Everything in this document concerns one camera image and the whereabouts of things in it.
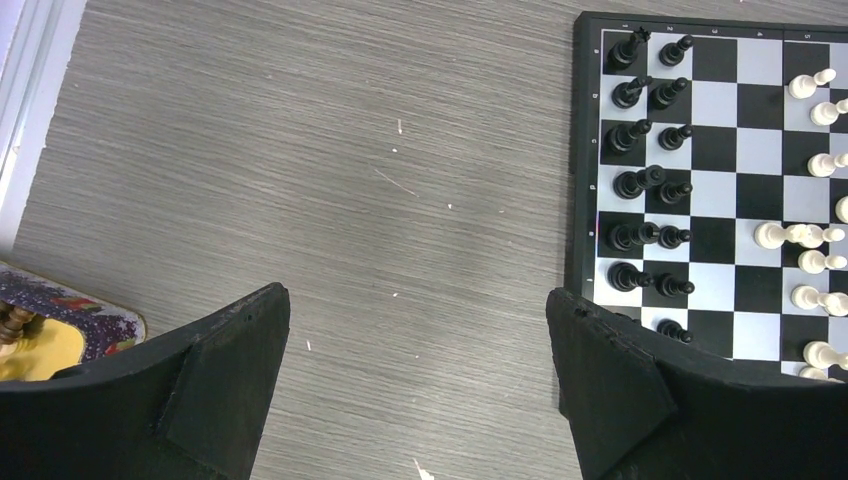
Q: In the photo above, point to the black pawn row d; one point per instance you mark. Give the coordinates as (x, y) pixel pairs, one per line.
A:
(673, 192)

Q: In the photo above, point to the black pawn row b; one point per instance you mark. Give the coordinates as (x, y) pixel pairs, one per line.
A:
(665, 94)

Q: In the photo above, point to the black rook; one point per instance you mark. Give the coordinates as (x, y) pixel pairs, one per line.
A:
(625, 52)

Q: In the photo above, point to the black knight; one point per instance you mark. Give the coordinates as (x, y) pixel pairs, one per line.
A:
(627, 94)

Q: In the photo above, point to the black and white chessboard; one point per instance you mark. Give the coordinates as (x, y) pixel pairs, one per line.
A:
(747, 162)

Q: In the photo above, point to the black pawn row g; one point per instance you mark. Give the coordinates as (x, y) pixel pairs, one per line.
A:
(674, 330)

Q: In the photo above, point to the white king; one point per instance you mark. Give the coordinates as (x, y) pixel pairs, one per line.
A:
(770, 235)

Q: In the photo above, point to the white queen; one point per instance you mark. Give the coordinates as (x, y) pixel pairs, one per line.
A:
(841, 209)

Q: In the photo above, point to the black pawn row a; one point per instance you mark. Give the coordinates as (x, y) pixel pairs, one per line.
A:
(673, 53)

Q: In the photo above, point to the black king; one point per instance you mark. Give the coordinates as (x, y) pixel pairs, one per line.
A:
(627, 236)

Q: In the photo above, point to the black pawn row e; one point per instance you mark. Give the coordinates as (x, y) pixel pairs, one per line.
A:
(671, 237)

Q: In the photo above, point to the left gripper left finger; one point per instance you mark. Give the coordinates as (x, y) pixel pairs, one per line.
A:
(188, 404)

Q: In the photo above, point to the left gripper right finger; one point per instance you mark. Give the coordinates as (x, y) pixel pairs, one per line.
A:
(643, 406)

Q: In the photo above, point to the black queen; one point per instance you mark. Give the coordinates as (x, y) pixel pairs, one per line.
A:
(630, 184)

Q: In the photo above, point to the black pawn row c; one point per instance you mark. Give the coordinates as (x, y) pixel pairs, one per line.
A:
(672, 138)

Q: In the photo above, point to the gold tin with brown pieces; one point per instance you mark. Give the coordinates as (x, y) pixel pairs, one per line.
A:
(47, 326)

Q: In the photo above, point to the black pawn row f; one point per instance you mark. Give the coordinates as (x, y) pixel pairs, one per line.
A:
(670, 286)

